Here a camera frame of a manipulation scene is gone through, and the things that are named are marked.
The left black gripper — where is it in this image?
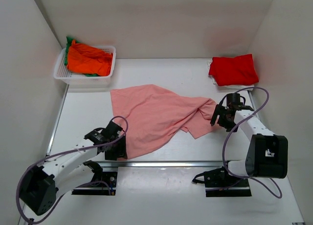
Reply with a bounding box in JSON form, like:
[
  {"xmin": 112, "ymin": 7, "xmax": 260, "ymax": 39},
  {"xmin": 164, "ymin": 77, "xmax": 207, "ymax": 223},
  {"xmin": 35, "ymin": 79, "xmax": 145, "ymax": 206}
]
[{"xmin": 104, "ymin": 134, "xmax": 128, "ymax": 160}]

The pink t-shirt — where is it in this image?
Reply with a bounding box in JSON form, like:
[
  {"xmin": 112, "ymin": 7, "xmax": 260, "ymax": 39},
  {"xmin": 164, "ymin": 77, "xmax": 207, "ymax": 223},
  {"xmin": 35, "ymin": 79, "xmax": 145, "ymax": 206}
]
[{"xmin": 110, "ymin": 84, "xmax": 218, "ymax": 159}]

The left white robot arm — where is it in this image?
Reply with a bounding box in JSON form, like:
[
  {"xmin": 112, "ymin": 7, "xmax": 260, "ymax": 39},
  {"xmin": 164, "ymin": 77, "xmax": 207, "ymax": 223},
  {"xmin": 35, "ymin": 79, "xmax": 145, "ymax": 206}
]
[{"xmin": 18, "ymin": 120, "xmax": 128, "ymax": 216}]

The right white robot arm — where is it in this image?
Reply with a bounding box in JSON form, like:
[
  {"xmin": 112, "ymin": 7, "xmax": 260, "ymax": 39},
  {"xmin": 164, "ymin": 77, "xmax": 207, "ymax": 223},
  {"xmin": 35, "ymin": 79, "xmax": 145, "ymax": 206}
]
[{"xmin": 210, "ymin": 92, "xmax": 288, "ymax": 186}]

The folded red t-shirt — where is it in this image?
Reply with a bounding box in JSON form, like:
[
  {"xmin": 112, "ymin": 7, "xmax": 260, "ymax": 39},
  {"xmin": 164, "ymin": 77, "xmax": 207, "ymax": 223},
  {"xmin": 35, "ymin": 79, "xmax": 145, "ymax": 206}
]
[{"xmin": 208, "ymin": 54, "xmax": 259, "ymax": 86}]

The white plastic basket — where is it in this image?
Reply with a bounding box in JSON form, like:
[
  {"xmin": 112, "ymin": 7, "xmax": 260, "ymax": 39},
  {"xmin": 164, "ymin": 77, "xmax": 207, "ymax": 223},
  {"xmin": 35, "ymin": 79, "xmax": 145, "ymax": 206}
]
[{"xmin": 53, "ymin": 45, "xmax": 116, "ymax": 87}]

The orange t-shirt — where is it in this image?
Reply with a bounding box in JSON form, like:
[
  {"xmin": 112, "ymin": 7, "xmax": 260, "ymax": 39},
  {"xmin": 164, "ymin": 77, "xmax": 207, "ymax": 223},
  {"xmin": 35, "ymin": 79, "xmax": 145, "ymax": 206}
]
[{"xmin": 66, "ymin": 39, "xmax": 113, "ymax": 76}]

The green t-shirt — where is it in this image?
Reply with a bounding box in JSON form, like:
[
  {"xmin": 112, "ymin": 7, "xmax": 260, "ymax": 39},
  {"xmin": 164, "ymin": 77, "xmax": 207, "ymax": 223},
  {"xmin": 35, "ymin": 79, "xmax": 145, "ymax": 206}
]
[{"xmin": 64, "ymin": 36, "xmax": 98, "ymax": 77}]

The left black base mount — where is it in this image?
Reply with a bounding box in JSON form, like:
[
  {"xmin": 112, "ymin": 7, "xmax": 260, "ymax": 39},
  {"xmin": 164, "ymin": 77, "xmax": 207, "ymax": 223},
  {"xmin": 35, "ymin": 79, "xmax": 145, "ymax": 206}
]
[{"xmin": 71, "ymin": 160, "xmax": 118, "ymax": 196}]

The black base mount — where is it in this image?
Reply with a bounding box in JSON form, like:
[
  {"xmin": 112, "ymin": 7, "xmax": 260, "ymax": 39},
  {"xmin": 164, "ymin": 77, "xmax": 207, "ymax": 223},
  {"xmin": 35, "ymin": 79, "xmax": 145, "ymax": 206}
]
[
  {"xmin": 71, "ymin": 160, "xmax": 118, "ymax": 196},
  {"xmin": 192, "ymin": 166, "xmax": 252, "ymax": 198}
]

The aluminium rail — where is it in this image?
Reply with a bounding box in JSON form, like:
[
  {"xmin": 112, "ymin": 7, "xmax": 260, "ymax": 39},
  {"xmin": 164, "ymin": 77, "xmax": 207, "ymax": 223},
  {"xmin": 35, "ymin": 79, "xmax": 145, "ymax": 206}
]
[{"xmin": 97, "ymin": 160, "xmax": 223, "ymax": 168}]

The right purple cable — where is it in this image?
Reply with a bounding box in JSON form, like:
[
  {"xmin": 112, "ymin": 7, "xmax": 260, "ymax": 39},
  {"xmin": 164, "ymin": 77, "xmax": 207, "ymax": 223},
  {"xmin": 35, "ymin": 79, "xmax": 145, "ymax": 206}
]
[{"xmin": 221, "ymin": 87, "xmax": 283, "ymax": 199}]

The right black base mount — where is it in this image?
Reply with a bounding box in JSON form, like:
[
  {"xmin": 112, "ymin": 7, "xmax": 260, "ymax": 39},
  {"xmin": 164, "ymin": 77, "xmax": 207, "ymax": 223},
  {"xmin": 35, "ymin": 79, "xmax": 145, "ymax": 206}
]
[{"xmin": 192, "ymin": 166, "xmax": 252, "ymax": 198}]

